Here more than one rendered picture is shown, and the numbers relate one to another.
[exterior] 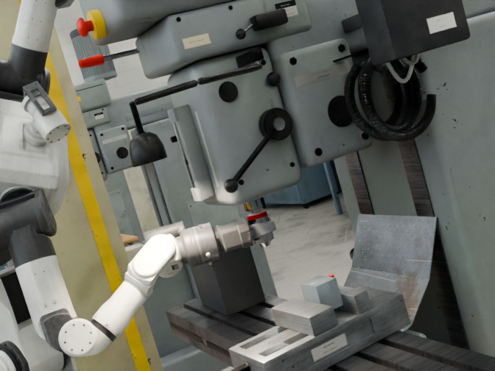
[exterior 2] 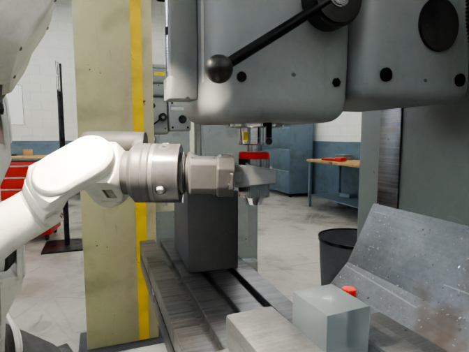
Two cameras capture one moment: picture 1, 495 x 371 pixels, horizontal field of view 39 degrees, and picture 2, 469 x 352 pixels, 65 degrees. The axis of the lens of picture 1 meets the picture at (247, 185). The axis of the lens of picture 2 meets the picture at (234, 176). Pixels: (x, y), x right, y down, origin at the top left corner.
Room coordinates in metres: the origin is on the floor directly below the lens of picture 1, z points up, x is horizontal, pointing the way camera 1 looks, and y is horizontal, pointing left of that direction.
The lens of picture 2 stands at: (1.03, -0.01, 1.29)
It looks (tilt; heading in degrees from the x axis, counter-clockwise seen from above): 6 degrees down; 4
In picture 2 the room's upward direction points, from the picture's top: straight up
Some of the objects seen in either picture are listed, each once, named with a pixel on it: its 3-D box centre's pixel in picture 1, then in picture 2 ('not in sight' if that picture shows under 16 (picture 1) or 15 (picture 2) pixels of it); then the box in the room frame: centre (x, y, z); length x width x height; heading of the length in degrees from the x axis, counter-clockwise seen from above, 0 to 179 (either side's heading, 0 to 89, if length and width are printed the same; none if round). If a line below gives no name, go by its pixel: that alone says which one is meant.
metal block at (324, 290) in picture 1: (321, 294); (329, 325); (1.40, -0.08, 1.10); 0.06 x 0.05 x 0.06; 27
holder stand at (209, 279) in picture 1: (222, 269); (203, 218); (1.95, 0.14, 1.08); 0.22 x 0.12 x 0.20; 21
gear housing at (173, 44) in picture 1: (222, 34); not in sight; (1.60, -0.04, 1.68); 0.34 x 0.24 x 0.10; 114
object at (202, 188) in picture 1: (191, 153); (179, 21); (1.54, 0.10, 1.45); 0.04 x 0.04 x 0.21; 24
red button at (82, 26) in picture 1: (85, 26); not in sight; (1.48, 0.23, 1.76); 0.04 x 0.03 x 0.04; 24
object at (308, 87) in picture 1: (303, 107); (366, 25); (1.66, -0.18, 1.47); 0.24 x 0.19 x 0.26; 24
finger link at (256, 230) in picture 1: (262, 229); (255, 176); (1.55, 0.00, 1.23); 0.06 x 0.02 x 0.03; 96
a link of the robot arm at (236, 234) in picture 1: (222, 239); (193, 174); (1.57, 0.09, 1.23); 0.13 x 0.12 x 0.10; 6
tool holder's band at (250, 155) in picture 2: (257, 215); (254, 155); (1.58, 0.00, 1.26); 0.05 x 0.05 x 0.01
